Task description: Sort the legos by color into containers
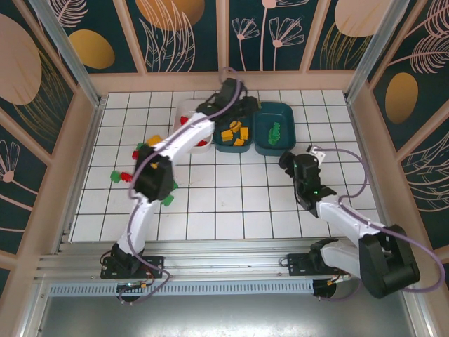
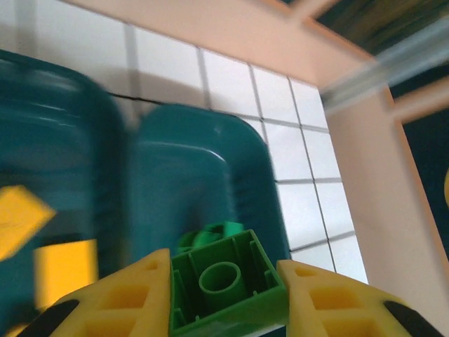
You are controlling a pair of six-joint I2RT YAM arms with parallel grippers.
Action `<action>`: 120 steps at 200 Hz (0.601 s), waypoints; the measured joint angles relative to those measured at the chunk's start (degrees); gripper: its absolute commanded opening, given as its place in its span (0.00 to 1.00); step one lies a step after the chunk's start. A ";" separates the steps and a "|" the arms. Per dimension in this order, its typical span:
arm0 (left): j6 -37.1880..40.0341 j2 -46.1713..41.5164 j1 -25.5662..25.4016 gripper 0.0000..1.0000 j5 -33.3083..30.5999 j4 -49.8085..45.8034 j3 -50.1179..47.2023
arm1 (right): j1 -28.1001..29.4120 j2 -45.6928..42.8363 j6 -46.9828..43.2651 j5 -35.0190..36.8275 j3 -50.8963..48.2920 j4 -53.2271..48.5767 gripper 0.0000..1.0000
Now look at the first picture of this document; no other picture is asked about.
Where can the yellow arch lego marked 120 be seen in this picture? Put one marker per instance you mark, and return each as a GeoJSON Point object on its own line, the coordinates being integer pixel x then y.
{"type": "Point", "coordinates": [235, 125]}

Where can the green round lego piece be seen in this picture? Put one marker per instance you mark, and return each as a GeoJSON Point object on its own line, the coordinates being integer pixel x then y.
{"type": "Point", "coordinates": [271, 139]}

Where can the green long lego brick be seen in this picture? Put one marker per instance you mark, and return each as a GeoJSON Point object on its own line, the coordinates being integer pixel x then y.
{"type": "Point", "coordinates": [275, 129]}

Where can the teal plastic container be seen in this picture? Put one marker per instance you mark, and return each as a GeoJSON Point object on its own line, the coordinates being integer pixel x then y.
{"type": "Point", "coordinates": [286, 119]}
{"type": "Point", "coordinates": [224, 147]}

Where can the white plastic container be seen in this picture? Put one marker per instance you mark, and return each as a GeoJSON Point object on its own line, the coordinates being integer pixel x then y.
{"type": "Point", "coordinates": [184, 107]}

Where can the red curved lego brick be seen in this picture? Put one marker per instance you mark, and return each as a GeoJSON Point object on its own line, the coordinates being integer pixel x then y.
{"type": "Point", "coordinates": [125, 177]}

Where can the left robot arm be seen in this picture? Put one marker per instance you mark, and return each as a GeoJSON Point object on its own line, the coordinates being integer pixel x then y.
{"type": "Point", "coordinates": [142, 219]}

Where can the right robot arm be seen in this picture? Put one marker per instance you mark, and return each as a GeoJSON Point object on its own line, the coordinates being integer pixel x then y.
{"type": "Point", "coordinates": [386, 267]}

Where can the yellow rounded lego brick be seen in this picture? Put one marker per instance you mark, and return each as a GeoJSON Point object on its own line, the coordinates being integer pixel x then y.
{"type": "Point", "coordinates": [153, 139]}

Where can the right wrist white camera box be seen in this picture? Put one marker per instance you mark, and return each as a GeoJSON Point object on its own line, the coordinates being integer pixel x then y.
{"type": "Point", "coordinates": [317, 153]}

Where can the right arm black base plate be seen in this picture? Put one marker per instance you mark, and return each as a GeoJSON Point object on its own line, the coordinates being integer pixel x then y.
{"type": "Point", "coordinates": [298, 265]}

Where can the aluminium frame rail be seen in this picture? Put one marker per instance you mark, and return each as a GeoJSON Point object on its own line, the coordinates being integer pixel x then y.
{"type": "Point", "coordinates": [224, 252]}

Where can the aluminium corner post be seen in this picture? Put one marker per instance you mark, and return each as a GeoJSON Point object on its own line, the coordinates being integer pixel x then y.
{"type": "Point", "coordinates": [371, 52]}
{"type": "Point", "coordinates": [69, 52]}

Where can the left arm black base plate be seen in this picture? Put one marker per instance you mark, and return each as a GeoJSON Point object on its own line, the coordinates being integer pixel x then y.
{"type": "Point", "coordinates": [154, 263]}

